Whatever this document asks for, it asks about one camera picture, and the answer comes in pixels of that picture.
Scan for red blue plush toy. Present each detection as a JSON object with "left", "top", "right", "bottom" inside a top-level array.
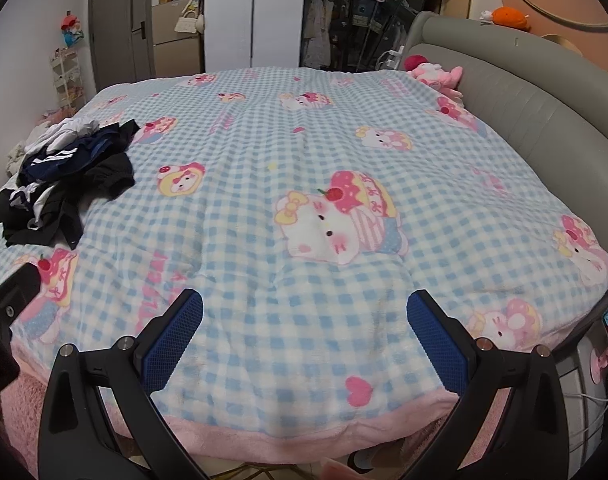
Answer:
[{"left": 60, "top": 12, "right": 85, "bottom": 47}]

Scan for pink plush toy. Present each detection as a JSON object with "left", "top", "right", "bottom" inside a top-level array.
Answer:
[{"left": 404, "top": 54, "right": 465, "bottom": 98}]

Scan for orange plush toy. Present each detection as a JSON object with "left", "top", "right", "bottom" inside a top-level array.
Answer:
[{"left": 480, "top": 6, "right": 532, "bottom": 33}]

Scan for white garment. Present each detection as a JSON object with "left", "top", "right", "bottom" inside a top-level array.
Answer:
[{"left": 24, "top": 116, "right": 102, "bottom": 158}]

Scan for grey padded bed frame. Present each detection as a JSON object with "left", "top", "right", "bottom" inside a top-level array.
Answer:
[{"left": 401, "top": 10, "right": 608, "bottom": 466}]

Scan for black knit sweater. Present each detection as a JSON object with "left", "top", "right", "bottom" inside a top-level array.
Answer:
[{"left": 81, "top": 119, "right": 137, "bottom": 201}]

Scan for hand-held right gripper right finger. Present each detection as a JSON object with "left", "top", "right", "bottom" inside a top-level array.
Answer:
[{"left": 406, "top": 289, "right": 569, "bottom": 480}]

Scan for white wardrobe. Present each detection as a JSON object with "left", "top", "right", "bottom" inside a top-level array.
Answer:
[{"left": 204, "top": 0, "right": 309, "bottom": 73}]

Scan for black pants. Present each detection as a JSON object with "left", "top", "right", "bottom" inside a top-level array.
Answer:
[{"left": 0, "top": 180, "right": 87, "bottom": 252}]

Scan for grey door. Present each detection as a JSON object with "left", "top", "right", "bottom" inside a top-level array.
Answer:
[{"left": 88, "top": 0, "right": 157, "bottom": 93}]

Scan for white shelf rack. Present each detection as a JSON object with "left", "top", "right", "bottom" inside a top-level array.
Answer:
[{"left": 50, "top": 47, "right": 87, "bottom": 113}]

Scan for navy white-striped pants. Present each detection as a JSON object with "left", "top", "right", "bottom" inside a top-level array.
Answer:
[{"left": 18, "top": 122, "right": 127, "bottom": 188}]

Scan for checkered cartoon printed blanket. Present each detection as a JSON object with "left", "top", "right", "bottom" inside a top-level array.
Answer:
[{"left": 0, "top": 66, "right": 608, "bottom": 461}]

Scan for glass door wardrobe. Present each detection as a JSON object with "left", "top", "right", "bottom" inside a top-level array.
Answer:
[{"left": 300, "top": 0, "right": 445, "bottom": 73}]

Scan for pink carpet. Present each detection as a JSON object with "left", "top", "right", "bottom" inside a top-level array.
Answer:
[{"left": 0, "top": 375, "right": 49, "bottom": 476}]

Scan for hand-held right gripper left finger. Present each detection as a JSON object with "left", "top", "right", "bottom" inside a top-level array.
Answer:
[{"left": 38, "top": 288, "right": 209, "bottom": 480}]

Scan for beige cabinet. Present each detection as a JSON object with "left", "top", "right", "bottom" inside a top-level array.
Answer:
[{"left": 151, "top": 0, "right": 205, "bottom": 78}]

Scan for pink flower phone stand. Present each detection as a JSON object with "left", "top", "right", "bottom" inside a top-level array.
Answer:
[{"left": 590, "top": 345, "right": 608, "bottom": 386}]

